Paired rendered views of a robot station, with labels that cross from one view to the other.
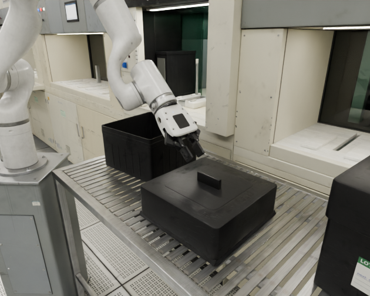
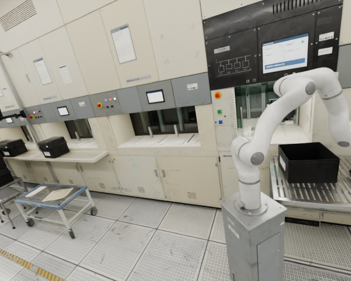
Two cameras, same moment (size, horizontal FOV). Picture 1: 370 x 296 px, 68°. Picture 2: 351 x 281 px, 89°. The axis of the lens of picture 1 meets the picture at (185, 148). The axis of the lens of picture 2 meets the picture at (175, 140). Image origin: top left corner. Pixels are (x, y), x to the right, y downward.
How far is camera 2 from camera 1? 1.40 m
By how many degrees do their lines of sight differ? 18
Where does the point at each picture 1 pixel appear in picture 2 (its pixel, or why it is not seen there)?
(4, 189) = (268, 223)
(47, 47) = (110, 124)
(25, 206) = (276, 228)
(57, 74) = (119, 140)
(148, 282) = (286, 245)
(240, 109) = not seen: hidden behind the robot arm
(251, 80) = not seen: hidden behind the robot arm
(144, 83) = not seen: outside the picture
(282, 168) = not seen: outside the picture
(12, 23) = (279, 117)
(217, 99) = (322, 127)
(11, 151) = (258, 197)
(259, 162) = (349, 152)
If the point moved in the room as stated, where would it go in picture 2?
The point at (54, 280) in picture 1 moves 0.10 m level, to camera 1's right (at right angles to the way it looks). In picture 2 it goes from (281, 269) to (292, 261)
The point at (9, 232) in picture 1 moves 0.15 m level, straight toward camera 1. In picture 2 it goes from (265, 251) to (296, 260)
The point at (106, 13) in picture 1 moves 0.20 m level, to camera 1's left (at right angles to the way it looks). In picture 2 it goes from (341, 98) to (315, 108)
